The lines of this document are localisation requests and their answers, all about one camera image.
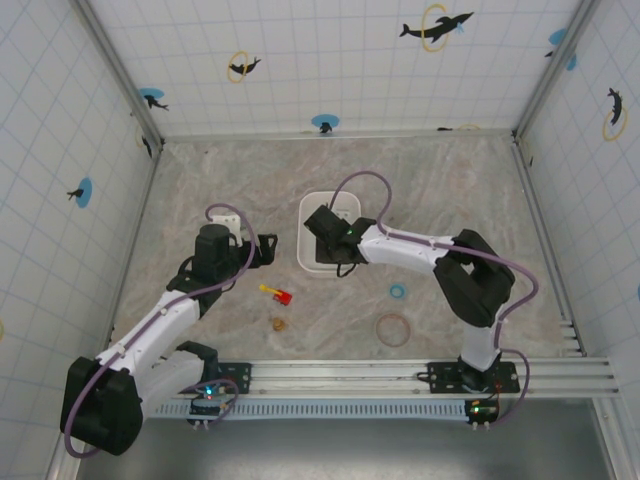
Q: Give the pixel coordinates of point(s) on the aluminium frame post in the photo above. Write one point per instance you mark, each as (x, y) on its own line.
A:
(555, 65)
(120, 75)

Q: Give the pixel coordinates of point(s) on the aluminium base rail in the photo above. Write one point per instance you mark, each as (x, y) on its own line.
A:
(340, 377)

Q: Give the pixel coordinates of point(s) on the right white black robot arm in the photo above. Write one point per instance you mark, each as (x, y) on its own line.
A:
(475, 290)

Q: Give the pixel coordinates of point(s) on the aluminium side rail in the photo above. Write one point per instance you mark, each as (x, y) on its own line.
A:
(545, 240)

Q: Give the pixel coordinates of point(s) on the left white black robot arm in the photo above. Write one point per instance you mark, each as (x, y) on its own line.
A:
(165, 320)

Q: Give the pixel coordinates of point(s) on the white plastic bin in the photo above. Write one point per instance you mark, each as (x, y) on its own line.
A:
(310, 240)

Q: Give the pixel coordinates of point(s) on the green circuit board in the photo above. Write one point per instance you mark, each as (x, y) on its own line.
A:
(210, 395)
(481, 411)

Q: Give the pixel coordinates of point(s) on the small brown round object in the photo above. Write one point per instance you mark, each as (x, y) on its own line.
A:
(278, 325)

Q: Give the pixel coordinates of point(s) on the black mounting plate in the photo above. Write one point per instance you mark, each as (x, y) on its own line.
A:
(239, 377)
(445, 375)

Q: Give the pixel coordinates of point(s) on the yellow red toy screwdriver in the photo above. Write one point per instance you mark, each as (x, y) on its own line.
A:
(276, 294)

